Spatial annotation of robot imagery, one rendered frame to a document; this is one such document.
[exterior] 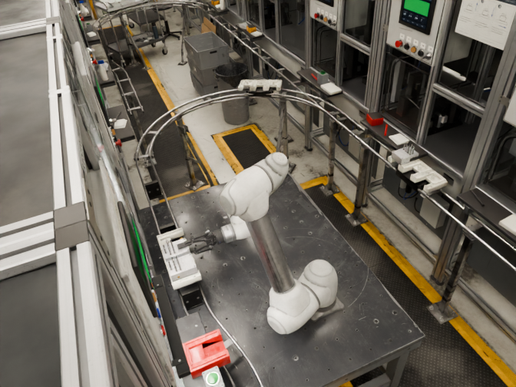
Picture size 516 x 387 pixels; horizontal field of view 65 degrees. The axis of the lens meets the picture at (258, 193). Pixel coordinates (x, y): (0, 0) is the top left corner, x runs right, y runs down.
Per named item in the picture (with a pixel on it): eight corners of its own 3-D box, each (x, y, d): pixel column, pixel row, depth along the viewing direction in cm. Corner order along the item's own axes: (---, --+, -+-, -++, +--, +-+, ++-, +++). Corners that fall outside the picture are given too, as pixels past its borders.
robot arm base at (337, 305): (322, 276, 213) (322, 269, 209) (345, 308, 197) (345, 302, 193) (291, 288, 208) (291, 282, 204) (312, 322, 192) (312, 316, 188)
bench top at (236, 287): (424, 340, 185) (425, 335, 183) (206, 447, 158) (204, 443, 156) (282, 168, 293) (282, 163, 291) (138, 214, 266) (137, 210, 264)
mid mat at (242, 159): (293, 168, 399) (293, 167, 398) (242, 184, 385) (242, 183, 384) (255, 123, 471) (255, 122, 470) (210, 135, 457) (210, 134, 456)
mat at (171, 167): (222, 188, 383) (222, 187, 382) (161, 207, 368) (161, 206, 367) (127, 23, 804) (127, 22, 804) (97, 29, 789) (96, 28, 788)
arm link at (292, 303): (324, 314, 183) (292, 348, 171) (299, 303, 195) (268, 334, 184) (269, 163, 153) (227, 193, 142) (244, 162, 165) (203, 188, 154)
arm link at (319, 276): (343, 293, 197) (346, 264, 182) (320, 317, 187) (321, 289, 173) (317, 276, 206) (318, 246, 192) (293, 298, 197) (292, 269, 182)
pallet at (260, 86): (239, 97, 353) (237, 86, 346) (242, 89, 363) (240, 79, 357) (280, 97, 347) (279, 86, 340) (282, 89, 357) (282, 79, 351)
